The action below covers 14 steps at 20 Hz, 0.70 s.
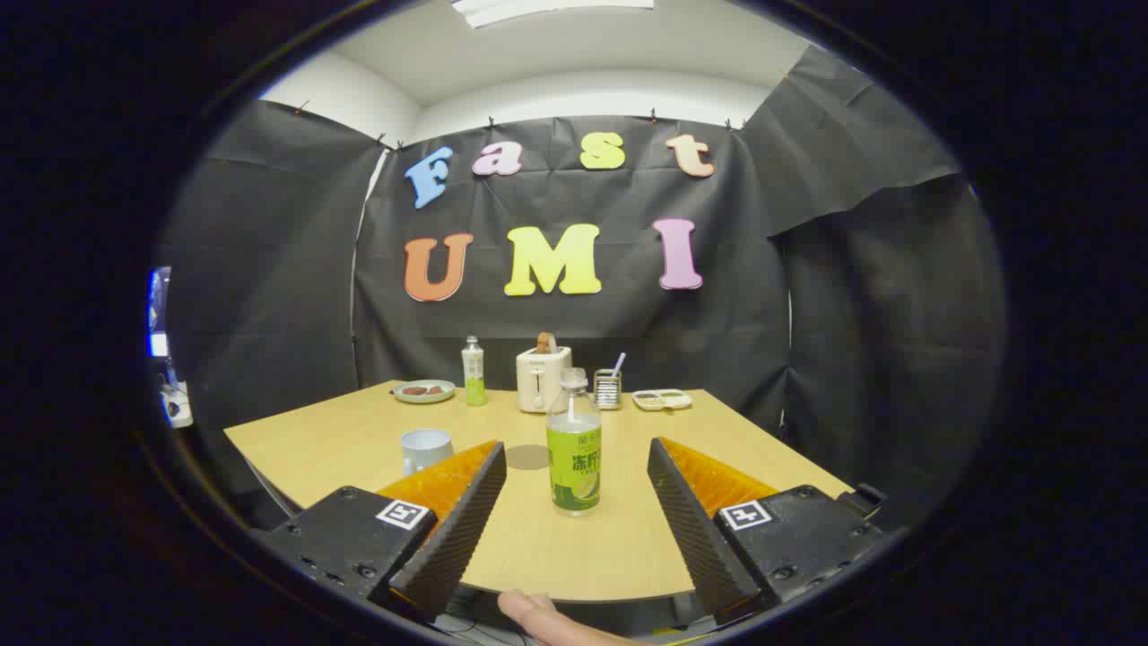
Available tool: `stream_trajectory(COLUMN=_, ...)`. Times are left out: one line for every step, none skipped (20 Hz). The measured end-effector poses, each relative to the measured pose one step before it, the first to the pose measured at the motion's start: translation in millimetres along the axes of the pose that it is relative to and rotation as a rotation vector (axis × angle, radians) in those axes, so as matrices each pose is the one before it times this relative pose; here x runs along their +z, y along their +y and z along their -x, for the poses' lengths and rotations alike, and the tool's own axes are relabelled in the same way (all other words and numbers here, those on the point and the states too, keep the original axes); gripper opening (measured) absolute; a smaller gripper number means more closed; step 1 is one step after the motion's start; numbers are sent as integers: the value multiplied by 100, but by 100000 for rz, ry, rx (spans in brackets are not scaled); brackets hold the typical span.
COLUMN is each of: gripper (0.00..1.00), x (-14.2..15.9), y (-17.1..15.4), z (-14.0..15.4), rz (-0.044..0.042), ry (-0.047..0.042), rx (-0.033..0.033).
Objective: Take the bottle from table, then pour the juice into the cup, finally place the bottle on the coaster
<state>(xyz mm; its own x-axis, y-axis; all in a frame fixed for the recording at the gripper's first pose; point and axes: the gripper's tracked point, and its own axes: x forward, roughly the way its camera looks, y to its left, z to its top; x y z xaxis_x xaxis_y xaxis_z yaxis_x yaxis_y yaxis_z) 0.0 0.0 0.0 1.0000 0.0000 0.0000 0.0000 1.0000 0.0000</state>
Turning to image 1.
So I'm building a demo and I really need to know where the cream divided tray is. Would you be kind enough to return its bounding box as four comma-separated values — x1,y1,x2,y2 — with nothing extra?
631,388,693,412

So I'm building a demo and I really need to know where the wooden table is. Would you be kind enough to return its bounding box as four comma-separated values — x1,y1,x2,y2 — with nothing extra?
223,380,855,602

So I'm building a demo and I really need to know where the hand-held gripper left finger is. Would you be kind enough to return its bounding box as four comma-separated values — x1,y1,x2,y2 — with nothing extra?
260,440,508,620

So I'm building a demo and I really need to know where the cream toaster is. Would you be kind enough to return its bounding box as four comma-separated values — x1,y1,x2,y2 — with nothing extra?
516,345,573,415

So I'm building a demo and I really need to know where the pale green plate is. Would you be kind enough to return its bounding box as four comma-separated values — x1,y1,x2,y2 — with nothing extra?
393,380,457,405

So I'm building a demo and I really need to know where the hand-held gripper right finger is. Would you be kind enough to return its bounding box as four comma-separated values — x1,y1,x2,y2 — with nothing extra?
648,437,889,626

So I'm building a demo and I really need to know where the black backdrop cloth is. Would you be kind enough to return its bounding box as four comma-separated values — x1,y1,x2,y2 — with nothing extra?
157,45,1010,530

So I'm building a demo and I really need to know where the small green drink bottle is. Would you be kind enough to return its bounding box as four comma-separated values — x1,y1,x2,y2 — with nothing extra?
461,336,489,407

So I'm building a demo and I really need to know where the white device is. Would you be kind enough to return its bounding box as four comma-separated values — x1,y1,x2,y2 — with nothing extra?
161,381,194,429

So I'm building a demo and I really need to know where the pale blue cup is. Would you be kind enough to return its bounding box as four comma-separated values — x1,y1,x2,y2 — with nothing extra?
400,429,455,476

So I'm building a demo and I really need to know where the green label juice bottle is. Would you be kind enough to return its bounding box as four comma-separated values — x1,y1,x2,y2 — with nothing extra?
546,368,603,518

